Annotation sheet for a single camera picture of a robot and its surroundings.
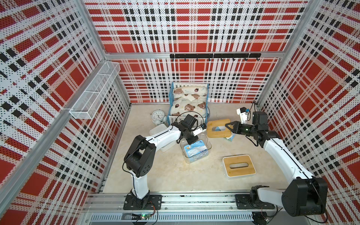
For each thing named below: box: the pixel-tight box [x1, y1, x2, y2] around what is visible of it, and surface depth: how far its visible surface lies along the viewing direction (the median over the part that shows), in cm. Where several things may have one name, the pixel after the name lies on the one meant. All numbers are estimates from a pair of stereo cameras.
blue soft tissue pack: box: [183, 139, 209, 158], surface depth 88 cm
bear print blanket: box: [170, 92, 208, 117], surface depth 110 cm
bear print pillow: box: [172, 86, 208, 99], surface depth 110 cm
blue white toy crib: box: [167, 81, 211, 126], surface depth 110 cm
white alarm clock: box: [151, 108, 167, 126], surface depth 109 cm
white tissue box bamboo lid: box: [221, 154, 257, 179], surface depth 83 cm
